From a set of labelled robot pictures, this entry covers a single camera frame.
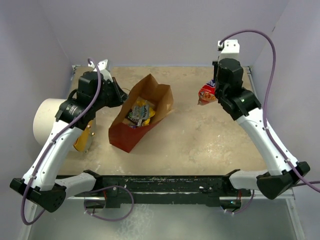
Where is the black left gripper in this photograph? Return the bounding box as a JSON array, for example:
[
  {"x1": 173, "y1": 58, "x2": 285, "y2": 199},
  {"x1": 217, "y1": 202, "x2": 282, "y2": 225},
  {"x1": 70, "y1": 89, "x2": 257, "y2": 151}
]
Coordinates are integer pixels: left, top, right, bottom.
[{"x1": 92, "y1": 77, "x2": 129, "y2": 111}]

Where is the red snack packet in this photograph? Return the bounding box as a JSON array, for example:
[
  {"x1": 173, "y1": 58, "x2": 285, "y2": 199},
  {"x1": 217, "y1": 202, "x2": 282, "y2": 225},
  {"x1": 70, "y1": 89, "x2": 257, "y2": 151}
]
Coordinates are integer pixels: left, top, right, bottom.
[{"x1": 198, "y1": 79, "x2": 216, "y2": 106}]

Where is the red paper bag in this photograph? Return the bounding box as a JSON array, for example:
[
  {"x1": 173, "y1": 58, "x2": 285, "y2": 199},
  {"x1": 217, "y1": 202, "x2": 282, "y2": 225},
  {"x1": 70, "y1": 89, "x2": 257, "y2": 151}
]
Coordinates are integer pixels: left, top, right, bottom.
[{"x1": 108, "y1": 74, "x2": 174, "y2": 153}]

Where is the yellow snack packet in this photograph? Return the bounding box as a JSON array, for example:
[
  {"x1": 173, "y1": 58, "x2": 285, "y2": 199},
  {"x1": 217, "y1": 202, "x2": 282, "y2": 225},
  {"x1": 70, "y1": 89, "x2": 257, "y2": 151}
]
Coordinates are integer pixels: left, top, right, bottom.
[{"x1": 128, "y1": 99, "x2": 156, "y2": 127}]

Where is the silver foil snack packet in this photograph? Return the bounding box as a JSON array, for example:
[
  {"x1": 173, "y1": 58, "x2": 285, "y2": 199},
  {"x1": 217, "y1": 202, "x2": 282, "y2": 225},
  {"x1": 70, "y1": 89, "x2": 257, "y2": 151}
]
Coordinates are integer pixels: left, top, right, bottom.
[{"x1": 128, "y1": 104, "x2": 150, "y2": 123}]

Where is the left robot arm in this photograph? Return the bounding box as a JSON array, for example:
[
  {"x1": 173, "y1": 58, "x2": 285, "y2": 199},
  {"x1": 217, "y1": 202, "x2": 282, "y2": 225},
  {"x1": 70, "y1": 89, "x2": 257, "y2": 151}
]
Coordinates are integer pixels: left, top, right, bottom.
[{"x1": 9, "y1": 70, "x2": 128, "y2": 213}]

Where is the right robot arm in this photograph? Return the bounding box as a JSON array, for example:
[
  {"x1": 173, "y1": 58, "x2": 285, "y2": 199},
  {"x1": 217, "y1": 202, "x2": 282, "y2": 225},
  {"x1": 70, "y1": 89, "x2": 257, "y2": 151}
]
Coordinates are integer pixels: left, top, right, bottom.
[{"x1": 212, "y1": 58, "x2": 310, "y2": 200}]

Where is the yellow roll holder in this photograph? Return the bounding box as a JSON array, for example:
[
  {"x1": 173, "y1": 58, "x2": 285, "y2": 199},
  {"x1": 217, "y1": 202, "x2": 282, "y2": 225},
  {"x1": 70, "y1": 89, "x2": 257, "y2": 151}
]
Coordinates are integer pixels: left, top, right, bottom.
[{"x1": 72, "y1": 119, "x2": 97, "y2": 153}]

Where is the white paper roll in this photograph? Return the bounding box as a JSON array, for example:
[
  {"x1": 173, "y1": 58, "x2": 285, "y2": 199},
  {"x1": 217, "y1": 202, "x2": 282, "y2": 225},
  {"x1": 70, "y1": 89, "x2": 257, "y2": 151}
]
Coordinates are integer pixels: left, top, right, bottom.
[{"x1": 32, "y1": 98, "x2": 65, "y2": 147}]

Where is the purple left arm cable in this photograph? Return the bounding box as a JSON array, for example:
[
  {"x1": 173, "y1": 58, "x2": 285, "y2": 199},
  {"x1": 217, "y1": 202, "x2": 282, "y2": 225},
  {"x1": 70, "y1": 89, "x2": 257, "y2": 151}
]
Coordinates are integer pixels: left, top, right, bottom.
[{"x1": 20, "y1": 57, "x2": 103, "y2": 226}]

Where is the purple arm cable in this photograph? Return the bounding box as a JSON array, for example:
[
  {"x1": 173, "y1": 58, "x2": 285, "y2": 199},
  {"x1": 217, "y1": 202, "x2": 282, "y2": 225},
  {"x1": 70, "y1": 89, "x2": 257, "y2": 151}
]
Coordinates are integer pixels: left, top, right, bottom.
[
  {"x1": 20, "y1": 57, "x2": 103, "y2": 226},
  {"x1": 218, "y1": 29, "x2": 320, "y2": 193}
]

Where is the aluminium table frame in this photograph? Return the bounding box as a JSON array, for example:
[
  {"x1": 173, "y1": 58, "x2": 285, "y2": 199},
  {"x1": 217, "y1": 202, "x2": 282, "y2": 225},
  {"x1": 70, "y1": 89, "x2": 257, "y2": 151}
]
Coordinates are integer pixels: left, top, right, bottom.
[{"x1": 244, "y1": 66, "x2": 257, "y2": 94}]

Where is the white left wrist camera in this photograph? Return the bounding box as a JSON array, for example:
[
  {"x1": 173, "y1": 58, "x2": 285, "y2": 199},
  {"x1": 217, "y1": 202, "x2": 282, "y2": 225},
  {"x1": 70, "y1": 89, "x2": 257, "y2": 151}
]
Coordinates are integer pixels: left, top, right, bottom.
[{"x1": 88, "y1": 59, "x2": 111, "y2": 76}]

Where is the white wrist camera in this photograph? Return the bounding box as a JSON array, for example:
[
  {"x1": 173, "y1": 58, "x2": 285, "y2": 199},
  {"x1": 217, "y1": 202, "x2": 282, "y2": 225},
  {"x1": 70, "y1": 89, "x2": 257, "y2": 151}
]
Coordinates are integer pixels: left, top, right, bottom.
[
  {"x1": 88, "y1": 59, "x2": 111, "y2": 76},
  {"x1": 217, "y1": 39, "x2": 240, "y2": 61}
]

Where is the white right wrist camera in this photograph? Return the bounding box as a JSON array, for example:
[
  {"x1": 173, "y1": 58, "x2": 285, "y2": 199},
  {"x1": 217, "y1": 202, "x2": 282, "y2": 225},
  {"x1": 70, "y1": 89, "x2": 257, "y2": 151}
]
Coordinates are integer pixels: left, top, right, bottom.
[{"x1": 217, "y1": 39, "x2": 240, "y2": 61}]

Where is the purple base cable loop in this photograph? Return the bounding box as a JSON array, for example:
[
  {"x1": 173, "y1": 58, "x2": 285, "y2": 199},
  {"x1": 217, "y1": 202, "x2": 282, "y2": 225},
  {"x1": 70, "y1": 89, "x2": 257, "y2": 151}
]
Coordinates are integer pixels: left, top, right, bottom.
[{"x1": 83, "y1": 184, "x2": 135, "y2": 222}]

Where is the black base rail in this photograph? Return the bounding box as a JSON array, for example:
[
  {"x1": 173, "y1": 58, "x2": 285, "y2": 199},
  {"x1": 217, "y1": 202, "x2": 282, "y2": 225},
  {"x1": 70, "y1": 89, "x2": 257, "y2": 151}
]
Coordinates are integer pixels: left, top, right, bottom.
[{"x1": 78, "y1": 175, "x2": 251, "y2": 209}]

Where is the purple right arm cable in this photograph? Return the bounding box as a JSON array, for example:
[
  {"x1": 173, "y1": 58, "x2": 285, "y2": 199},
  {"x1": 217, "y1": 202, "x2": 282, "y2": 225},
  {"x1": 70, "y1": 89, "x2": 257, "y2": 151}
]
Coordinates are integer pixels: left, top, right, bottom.
[{"x1": 218, "y1": 29, "x2": 320, "y2": 193}]

